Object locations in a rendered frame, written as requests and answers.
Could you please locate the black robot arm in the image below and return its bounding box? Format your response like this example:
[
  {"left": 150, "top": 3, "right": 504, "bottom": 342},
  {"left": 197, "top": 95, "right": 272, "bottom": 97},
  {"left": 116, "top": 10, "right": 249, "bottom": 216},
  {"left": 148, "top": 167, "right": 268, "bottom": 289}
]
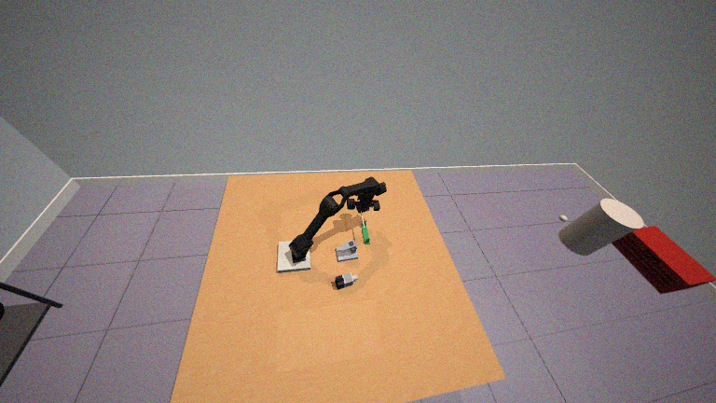
[{"left": 288, "top": 176, "right": 387, "bottom": 263}]

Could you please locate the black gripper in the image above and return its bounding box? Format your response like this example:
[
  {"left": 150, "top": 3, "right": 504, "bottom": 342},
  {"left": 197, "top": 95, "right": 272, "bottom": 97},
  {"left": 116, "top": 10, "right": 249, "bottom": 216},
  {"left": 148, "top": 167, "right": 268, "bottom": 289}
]
[{"left": 347, "top": 194, "right": 380, "bottom": 213}]

